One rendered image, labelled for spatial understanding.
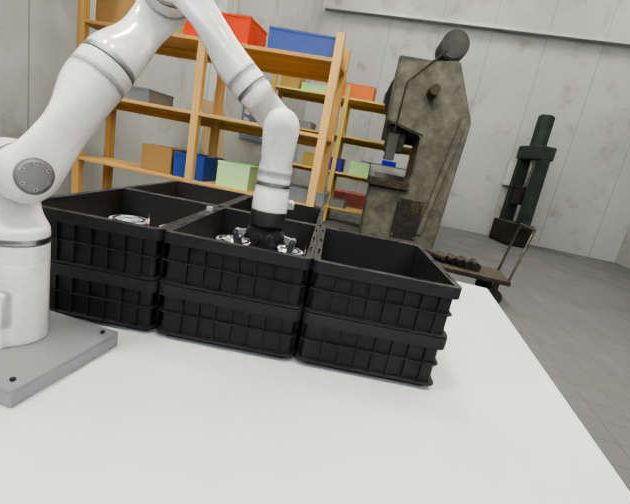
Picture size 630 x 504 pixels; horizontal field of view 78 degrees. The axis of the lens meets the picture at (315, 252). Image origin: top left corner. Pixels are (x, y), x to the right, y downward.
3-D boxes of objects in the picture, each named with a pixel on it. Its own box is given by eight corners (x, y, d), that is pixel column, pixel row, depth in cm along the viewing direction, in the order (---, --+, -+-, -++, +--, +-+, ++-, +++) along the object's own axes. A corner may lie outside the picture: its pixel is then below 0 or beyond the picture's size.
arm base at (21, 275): (6, 352, 62) (5, 251, 58) (-32, 334, 65) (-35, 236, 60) (61, 332, 70) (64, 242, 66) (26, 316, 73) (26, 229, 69)
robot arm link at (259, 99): (305, 131, 84) (263, 76, 80) (307, 129, 75) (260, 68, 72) (280, 152, 84) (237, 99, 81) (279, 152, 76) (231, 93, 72)
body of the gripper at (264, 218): (245, 205, 78) (239, 249, 81) (286, 213, 78) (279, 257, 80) (253, 201, 86) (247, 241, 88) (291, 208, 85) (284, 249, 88)
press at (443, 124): (430, 247, 660) (481, 55, 588) (436, 265, 533) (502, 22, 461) (343, 227, 688) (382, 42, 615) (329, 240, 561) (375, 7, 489)
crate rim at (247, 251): (310, 271, 75) (312, 259, 75) (160, 242, 76) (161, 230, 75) (319, 233, 114) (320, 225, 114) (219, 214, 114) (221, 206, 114)
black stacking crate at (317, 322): (434, 393, 80) (449, 341, 77) (292, 365, 80) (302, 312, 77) (402, 317, 119) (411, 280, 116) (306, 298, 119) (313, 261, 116)
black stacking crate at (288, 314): (292, 364, 80) (302, 311, 77) (151, 336, 80) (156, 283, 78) (306, 298, 119) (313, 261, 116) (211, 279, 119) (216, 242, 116)
